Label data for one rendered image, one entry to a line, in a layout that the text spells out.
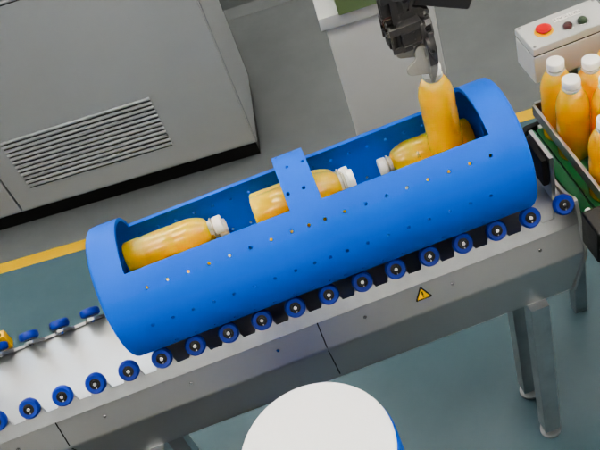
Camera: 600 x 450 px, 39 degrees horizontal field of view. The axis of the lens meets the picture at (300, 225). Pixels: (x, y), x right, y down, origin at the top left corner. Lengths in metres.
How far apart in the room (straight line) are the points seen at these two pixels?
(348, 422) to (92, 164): 2.36
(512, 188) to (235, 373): 0.70
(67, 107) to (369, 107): 1.42
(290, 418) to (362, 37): 1.18
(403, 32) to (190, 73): 1.89
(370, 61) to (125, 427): 1.18
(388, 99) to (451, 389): 0.92
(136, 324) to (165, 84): 1.84
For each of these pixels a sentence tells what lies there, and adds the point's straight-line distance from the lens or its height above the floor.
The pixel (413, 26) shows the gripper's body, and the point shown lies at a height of 1.43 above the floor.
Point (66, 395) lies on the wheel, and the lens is 1.86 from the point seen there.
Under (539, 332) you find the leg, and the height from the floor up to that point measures 0.53.
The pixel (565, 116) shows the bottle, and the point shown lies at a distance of 1.92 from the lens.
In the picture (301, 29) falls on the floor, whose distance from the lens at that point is 4.33.
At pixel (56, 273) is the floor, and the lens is 3.63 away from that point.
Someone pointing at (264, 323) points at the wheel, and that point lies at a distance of 1.76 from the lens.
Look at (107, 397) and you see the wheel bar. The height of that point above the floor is 0.92.
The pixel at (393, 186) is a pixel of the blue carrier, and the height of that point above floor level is 1.19.
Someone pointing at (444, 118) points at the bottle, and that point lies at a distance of 1.70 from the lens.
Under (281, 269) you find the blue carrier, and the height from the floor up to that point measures 1.13.
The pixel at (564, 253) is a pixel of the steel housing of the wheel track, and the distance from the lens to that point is 1.89.
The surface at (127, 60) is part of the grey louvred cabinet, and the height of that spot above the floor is 0.66.
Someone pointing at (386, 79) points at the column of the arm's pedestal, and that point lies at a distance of 2.44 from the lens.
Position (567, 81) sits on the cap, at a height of 1.11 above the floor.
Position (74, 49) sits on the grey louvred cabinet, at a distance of 3.31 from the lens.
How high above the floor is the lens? 2.31
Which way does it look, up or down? 45 degrees down
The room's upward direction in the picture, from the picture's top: 22 degrees counter-clockwise
